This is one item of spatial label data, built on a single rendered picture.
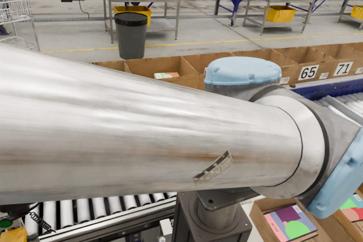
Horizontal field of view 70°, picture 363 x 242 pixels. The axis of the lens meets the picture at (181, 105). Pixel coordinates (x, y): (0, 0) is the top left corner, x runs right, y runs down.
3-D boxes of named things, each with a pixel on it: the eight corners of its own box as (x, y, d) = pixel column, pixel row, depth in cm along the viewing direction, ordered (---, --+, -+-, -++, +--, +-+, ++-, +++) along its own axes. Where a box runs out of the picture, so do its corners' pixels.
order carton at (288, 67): (247, 91, 179) (253, 68, 170) (226, 72, 201) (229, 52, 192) (291, 85, 193) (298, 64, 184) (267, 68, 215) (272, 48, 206)
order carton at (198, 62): (196, 98, 165) (199, 74, 156) (179, 77, 188) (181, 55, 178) (247, 91, 179) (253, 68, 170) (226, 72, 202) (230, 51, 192)
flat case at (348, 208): (377, 219, 116) (378, 216, 116) (341, 224, 112) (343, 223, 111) (354, 194, 127) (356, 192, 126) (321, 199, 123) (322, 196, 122)
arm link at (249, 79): (235, 109, 70) (247, 46, 62) (284, 146, 58) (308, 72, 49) (186, 122, 63) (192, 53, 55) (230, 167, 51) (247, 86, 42)
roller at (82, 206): (79, 232, 105) (77, 225, 102) (72, 148, 145) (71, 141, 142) (92, 228, 107) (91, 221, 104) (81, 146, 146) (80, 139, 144)
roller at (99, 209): (95, 227, 107) (94, 220, 105) (84, 145, 147) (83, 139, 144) (108, 223, 109) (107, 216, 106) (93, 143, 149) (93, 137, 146)
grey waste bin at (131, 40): (132, 64, 402) (132, 22, 367) (109, 55, 424) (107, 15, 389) (153, 55, 439) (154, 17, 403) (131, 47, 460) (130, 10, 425)
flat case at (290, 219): (316, 231, 107) (318, 229, 106) (280, 246, 101) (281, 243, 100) (294, 204, 118) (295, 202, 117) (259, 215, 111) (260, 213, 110)
